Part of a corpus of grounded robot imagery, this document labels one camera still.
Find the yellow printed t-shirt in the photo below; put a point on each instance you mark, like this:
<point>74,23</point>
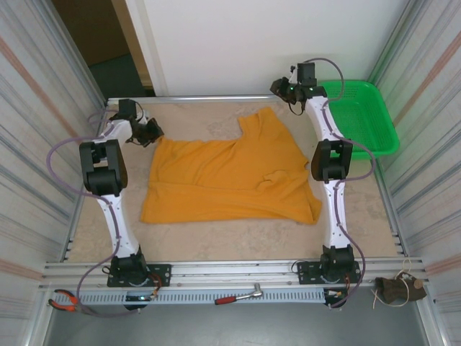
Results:
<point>223,173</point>

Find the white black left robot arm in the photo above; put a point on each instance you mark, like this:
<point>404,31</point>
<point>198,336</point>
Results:
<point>106,173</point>

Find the green plastic basket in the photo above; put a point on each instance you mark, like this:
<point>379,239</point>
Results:
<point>374,122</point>

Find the beige door jamb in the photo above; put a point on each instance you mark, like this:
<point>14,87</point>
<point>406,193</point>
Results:
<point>132,39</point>

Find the brown door panel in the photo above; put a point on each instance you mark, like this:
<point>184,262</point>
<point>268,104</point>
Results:
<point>90,29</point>

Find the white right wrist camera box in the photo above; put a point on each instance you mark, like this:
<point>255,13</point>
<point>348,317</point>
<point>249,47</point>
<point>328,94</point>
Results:
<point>292,71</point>

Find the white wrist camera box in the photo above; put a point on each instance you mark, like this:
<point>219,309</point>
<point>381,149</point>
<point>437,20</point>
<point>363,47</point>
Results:
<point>292,71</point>
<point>141,116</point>

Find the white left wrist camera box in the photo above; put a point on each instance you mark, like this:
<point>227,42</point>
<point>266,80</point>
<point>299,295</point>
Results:
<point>141,116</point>

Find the aluminium table edge frame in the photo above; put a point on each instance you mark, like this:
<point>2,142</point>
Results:
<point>216,98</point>

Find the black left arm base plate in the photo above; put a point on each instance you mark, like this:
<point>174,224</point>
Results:
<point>162,275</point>

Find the aluminium mounting rail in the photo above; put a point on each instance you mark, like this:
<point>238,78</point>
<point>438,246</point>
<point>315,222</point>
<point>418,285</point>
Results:
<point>234,270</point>

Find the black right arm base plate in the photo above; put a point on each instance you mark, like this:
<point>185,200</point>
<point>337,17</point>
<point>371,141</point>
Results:
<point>306,274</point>

